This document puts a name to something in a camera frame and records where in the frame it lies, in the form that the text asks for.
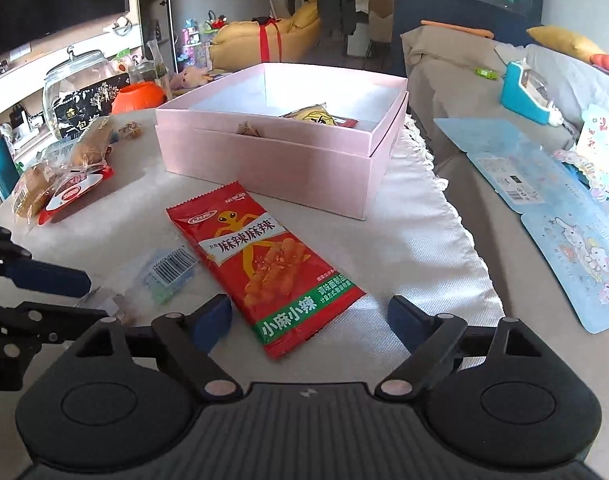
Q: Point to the pink plush toy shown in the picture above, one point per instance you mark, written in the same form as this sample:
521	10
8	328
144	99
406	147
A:
189	77

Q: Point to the yellow beanbag sofa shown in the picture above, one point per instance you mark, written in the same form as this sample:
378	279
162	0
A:
239	45

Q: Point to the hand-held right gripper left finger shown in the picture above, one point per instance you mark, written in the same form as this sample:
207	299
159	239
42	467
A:
209	320

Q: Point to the small wrapped candy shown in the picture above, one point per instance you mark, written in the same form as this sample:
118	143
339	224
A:
129	131

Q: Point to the red ribbon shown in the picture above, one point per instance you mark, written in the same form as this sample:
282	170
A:
265	42

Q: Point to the pale blue packaging card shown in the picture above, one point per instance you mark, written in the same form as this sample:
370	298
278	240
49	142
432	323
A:
494	135

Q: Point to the small red green toy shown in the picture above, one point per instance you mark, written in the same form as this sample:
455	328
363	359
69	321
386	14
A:
217	21

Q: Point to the orange pumpkin bucket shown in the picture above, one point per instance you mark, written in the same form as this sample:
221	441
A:
137	97

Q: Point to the yellow picture book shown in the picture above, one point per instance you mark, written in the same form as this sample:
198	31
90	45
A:
219	76

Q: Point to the blue cartoon bunny card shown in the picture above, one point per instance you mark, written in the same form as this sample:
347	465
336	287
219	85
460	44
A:
574	260

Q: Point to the blue toy machine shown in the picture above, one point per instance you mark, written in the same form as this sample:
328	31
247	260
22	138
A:
517	95

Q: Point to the teal bottle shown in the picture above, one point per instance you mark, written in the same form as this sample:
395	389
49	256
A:
2	165

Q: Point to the beige chair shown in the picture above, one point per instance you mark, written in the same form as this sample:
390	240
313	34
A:
382	10

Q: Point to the white sticker sheet card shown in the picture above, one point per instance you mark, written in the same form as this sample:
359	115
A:
602	130

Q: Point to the black printed bag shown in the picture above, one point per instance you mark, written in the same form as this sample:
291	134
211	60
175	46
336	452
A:
84	105

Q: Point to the orange carrot bolster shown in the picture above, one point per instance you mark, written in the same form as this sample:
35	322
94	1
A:
454	27

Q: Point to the clear barcode packet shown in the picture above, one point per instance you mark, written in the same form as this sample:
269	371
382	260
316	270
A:
169	270

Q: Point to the red label bread packet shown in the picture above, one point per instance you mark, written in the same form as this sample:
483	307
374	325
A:
74	192

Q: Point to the red yellow rice cracker packet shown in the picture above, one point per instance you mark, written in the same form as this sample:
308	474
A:
314	115

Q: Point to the white woven cloth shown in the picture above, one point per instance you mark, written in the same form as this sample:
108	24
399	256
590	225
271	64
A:
409	240

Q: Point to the black television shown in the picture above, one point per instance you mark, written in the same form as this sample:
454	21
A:
49	0

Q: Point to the yellow pillow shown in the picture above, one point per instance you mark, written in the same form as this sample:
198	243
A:
564	40

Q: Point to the pink box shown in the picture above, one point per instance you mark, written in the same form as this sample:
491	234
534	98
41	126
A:
284	170

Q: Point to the blue cabinet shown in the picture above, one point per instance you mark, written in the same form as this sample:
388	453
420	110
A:
434	5

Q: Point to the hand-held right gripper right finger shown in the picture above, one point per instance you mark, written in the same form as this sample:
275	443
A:
409	320

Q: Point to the white shelf unit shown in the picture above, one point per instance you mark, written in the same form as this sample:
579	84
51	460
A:
154	10

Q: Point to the red spicy snack packet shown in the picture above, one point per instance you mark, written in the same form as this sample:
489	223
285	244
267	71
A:
254	260

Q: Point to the grey sofa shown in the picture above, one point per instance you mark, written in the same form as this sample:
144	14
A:
444	75

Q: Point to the glass jar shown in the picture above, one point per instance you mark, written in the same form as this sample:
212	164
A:
79	65

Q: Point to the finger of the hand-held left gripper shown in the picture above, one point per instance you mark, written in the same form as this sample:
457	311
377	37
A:
54	280
44	317

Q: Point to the cartoon toy pack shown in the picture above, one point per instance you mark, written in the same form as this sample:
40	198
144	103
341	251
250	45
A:
584	170

